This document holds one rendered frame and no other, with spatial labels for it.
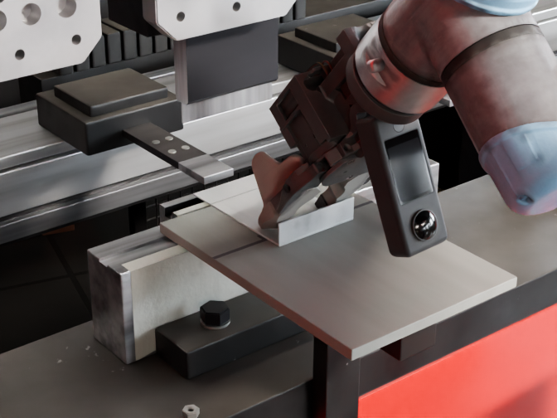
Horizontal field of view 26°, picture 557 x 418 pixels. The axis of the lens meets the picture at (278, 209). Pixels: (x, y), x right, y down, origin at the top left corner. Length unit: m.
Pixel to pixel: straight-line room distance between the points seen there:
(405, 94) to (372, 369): 0.34
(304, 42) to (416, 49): 0.63
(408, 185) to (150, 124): 0.41
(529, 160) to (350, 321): 0.22
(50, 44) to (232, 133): 0.52
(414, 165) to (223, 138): 0.51
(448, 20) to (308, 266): 0.28
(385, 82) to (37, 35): 0.26
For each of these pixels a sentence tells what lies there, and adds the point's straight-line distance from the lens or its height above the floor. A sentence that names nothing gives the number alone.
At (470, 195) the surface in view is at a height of 0.88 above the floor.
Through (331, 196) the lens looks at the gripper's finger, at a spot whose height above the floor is 1.02.
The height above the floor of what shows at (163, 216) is 0.99.
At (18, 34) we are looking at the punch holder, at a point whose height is 1.21.
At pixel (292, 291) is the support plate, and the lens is 0.97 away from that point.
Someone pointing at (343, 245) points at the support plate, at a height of 1.00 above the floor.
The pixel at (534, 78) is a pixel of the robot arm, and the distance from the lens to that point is 0.80.
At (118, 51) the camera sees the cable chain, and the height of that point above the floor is 1.01.
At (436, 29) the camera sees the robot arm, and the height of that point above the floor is 1.24.
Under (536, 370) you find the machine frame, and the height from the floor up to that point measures 0.75.
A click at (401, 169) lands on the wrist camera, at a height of 1.10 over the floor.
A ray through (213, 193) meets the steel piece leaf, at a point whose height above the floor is 1.00.
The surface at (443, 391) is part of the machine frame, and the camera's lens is 1.24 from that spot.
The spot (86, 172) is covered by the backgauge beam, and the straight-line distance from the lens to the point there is 1.33.
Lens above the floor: 1.49
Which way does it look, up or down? 26 degrees down
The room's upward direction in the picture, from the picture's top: straight up
